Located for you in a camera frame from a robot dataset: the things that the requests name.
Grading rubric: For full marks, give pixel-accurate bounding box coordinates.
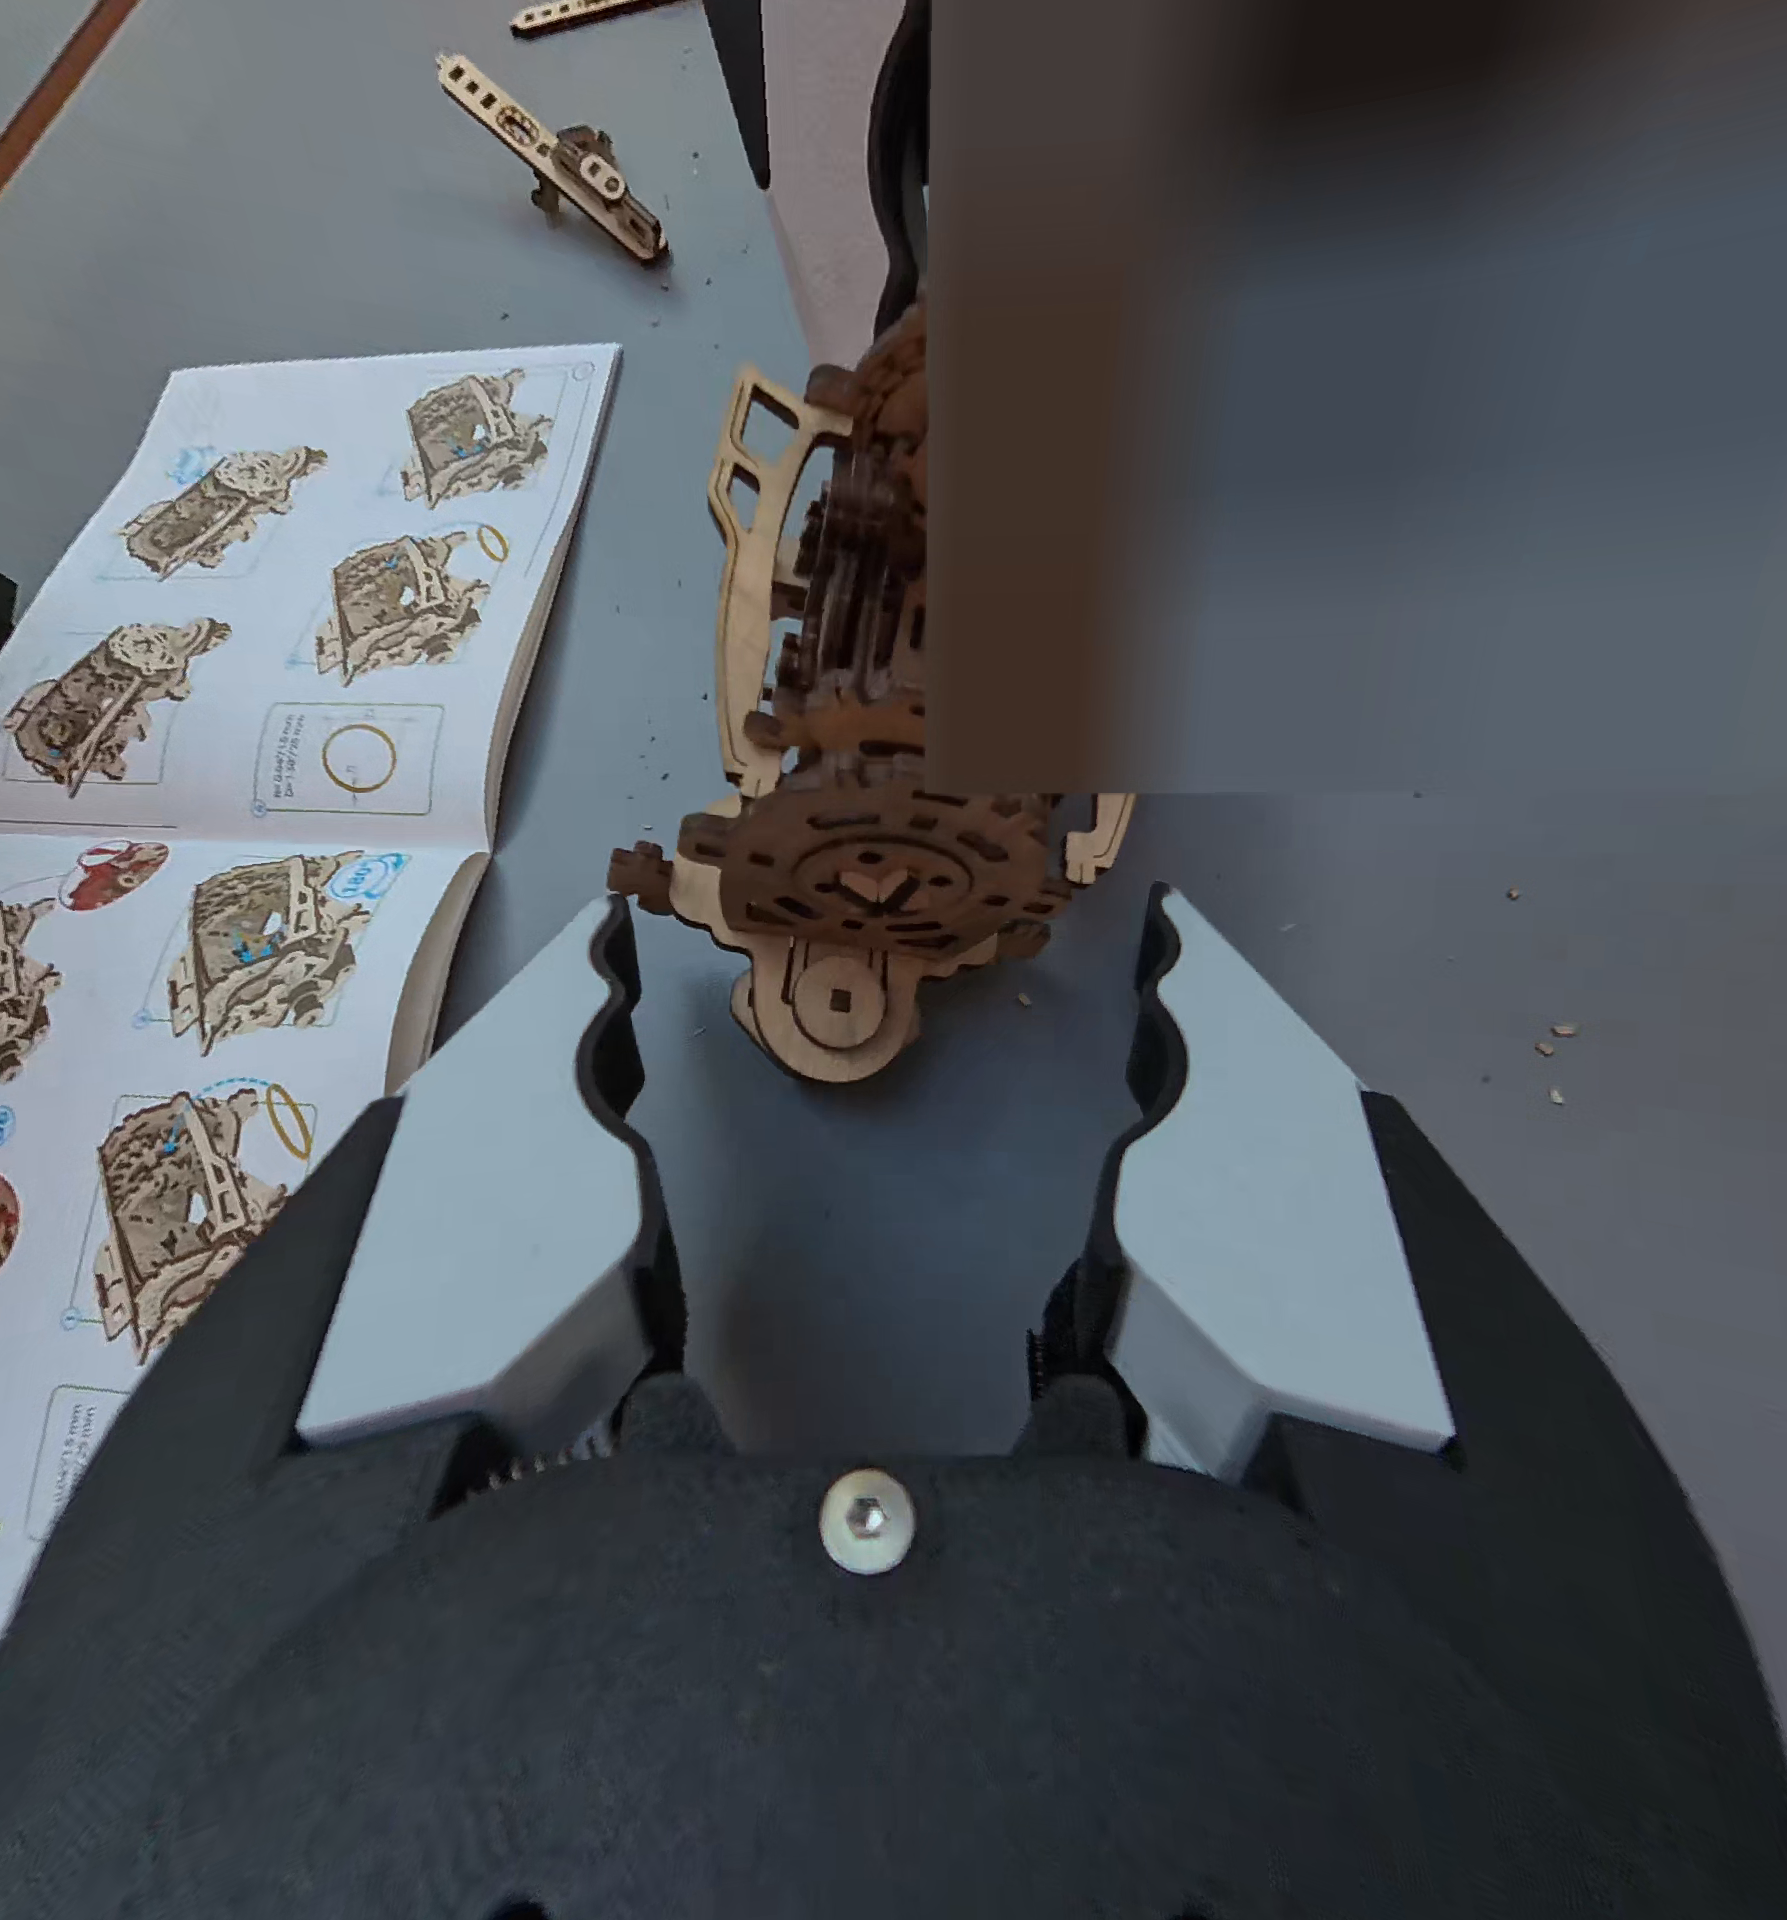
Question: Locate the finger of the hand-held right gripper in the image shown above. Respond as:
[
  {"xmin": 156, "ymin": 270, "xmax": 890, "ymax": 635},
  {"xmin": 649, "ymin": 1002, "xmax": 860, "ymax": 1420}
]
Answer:
[{"xmin": 765, "ymin": 0, "xmax": 935, "ymax": 373}]

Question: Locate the flat wooden model strip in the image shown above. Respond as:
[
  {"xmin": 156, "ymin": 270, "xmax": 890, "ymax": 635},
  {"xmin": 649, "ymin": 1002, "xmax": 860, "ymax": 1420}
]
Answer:
[{"xmin": 510, "ymin": 0, "xmax": 686, "ymax": 42}]

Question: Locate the wooden gear model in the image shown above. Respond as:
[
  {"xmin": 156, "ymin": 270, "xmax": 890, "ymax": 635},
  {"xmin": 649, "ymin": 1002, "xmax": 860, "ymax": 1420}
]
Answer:
[{"xmin": 608, "ymin": 292, "xmax": 1138, "ymax": 1085}]

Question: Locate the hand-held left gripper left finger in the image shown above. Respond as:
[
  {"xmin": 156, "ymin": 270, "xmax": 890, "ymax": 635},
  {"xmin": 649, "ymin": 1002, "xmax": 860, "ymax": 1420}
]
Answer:
[{"xmin": 296, "ymin": 893, "xmax": 686, "ymax": 1455}]

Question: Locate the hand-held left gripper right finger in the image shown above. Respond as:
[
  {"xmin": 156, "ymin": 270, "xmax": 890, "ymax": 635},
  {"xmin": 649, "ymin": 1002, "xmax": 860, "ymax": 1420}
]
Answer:
[{"xmin": 1031, "ymin": 881, "xmax": 1460, "ymax": 1482}]

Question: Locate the wooden model part with lever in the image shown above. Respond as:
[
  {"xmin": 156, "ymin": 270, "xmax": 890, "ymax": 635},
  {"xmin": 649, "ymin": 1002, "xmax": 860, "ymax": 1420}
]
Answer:
[{"xmin": 437, "ymin": 53, "xmax": 673, "ymax": 272}]

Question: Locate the open instruction booklet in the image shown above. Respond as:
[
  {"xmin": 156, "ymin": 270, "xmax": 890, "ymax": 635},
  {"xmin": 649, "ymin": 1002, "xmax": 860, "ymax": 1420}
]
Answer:
[{"xmin": 0, "ymin": 343, "xmax": 625, "ymax": 1640}]

